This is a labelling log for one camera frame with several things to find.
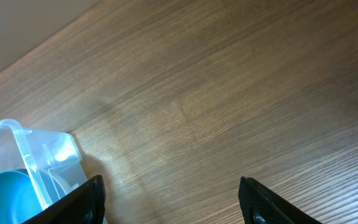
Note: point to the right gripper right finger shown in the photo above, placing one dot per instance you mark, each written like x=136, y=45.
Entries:
x=260, y=205

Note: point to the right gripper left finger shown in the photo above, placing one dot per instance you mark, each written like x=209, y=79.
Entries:
x=84, y=205

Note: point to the cream plastic bowl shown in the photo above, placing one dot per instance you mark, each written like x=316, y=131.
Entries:
x=62, y=186

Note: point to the dark blue bowl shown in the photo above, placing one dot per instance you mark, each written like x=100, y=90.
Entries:
x=18, y=200
x=36, y=188

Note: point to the clear plastic storage container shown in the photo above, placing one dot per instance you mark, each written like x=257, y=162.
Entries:
x=39, y=149

